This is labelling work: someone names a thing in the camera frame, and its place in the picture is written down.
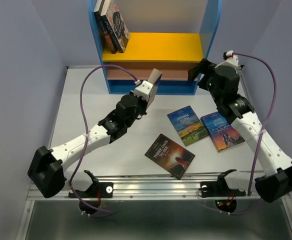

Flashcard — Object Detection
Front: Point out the red white cover book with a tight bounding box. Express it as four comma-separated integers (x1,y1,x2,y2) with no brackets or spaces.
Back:
145,68,162,109

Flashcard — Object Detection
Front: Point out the Three Days to See book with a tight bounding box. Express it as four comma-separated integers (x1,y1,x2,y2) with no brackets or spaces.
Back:
145,133,195,180

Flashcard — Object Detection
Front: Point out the floral cover book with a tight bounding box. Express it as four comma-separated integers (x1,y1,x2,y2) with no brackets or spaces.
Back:
100,0,130,53

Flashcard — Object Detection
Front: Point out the A Tale of Two Cities book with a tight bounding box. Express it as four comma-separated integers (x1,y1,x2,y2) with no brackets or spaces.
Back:
93,0,117,54

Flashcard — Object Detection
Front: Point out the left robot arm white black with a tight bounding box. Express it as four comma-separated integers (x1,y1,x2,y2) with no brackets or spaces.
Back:
27,92,152,198

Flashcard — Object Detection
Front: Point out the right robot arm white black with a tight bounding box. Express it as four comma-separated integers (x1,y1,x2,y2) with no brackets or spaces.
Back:
188,55,292,203

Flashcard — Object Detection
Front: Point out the blue yellow wooden bookshelf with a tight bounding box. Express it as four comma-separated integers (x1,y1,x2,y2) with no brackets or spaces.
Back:
87,0,222,95

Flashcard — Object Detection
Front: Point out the Animal Farm book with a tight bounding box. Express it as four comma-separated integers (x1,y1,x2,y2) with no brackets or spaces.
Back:
167,105,209,147

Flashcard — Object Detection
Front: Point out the Jane Eyre book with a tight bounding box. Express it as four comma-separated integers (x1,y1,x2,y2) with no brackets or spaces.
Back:
200,112,245,152

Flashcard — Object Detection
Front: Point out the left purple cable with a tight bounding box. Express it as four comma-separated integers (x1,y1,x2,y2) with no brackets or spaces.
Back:
69,64,141,218

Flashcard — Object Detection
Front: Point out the aluminium mounting rail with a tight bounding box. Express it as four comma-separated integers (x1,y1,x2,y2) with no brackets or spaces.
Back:
27,173,287,201

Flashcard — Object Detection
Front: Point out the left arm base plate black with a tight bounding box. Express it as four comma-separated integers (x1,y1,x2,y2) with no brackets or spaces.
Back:
72,182,114,199

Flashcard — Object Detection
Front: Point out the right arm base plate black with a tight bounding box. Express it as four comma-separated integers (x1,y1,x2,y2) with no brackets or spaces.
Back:
199,181,227,198

